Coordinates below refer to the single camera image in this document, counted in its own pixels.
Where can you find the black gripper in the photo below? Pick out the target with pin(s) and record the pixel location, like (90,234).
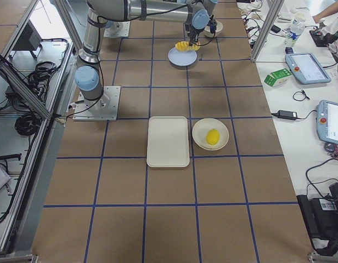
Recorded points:
(193,33)

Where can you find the blue plate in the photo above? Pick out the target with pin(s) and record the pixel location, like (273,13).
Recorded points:
(179,58)

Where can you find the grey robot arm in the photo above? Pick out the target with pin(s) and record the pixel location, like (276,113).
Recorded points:
(195,14)

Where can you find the cream plate with lemon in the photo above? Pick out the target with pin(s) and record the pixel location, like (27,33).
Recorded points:
(203,126)

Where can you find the cream bowl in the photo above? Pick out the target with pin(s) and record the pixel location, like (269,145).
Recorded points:
(217,30)

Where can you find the green white carton box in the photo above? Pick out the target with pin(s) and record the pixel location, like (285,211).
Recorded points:
(277,78)

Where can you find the yellow lemon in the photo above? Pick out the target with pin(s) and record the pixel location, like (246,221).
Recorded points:
(212,137)

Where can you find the clear water bottle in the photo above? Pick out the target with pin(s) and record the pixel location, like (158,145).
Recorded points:
(296,29)

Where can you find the cream rectangular tray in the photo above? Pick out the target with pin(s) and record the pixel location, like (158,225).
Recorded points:
(168,142)

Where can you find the far blue teach pendant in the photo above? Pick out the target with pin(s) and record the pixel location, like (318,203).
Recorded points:
(306,68)

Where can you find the blue teach pendant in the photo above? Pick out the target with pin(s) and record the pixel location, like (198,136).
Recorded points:
(306,68)
(327,121)

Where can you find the black power adapter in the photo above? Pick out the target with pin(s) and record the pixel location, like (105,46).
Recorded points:
(289,115)

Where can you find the near blue teach pendant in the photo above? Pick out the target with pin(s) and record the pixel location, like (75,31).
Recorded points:
(327,121)

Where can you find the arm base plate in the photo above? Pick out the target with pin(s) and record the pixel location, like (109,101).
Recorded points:
(117,29)
(104,109)

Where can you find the aluminium frame post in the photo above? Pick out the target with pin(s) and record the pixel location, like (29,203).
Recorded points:
(267,25)

